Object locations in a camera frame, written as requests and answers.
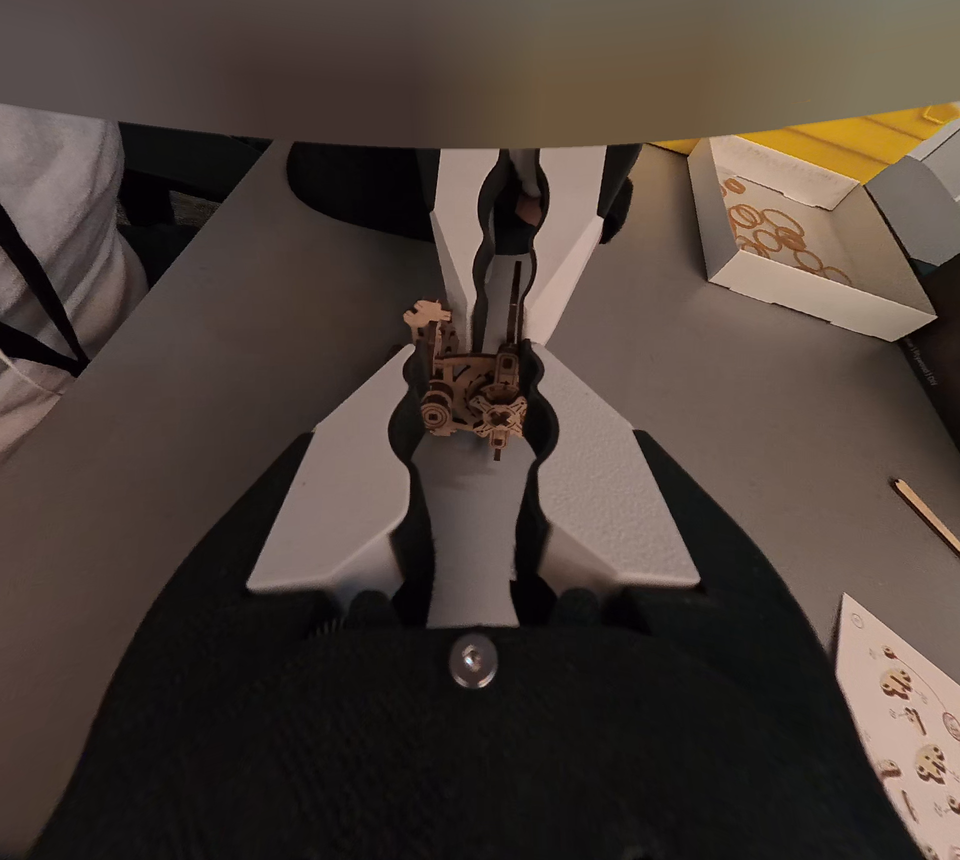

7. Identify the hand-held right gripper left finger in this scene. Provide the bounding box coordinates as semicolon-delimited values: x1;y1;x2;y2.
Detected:
246;342;436;627

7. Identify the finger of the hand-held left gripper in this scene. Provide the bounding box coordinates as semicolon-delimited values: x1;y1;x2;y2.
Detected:
523;146;609;345
429;147;501;349

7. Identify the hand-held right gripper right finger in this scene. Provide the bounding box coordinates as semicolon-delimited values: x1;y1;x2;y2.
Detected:
512;341;704;627

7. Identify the wooden gear model assembly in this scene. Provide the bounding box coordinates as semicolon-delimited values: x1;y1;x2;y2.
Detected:
402;297;531;464

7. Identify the black model kit box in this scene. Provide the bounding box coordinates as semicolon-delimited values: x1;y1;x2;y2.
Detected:
895;258;960;458

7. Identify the pile of wooden rings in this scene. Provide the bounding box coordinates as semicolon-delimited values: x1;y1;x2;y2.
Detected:
718;176;854;288

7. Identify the yellow plastic bin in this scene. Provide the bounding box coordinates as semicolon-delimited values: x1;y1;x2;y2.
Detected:
648;102;960;184

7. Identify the white cardboard box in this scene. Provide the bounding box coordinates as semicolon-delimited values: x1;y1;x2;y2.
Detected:
685;134;939;343

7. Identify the black chair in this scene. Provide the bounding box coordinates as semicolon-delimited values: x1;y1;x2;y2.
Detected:
116;120;273;285

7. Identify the grey box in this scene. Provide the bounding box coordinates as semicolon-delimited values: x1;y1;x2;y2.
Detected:
862;116;960;270

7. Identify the thin wooden stick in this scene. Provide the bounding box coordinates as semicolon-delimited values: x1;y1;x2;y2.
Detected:
889;476;960;555

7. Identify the assembly instruction sheet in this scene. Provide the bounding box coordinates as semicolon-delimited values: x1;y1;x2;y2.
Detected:
833;592;960;860

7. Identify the person's white shirt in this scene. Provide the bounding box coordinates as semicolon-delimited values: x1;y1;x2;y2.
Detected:
0;102;151;458

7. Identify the black lanyard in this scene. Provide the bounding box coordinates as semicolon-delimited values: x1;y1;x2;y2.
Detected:
0;202;93;379

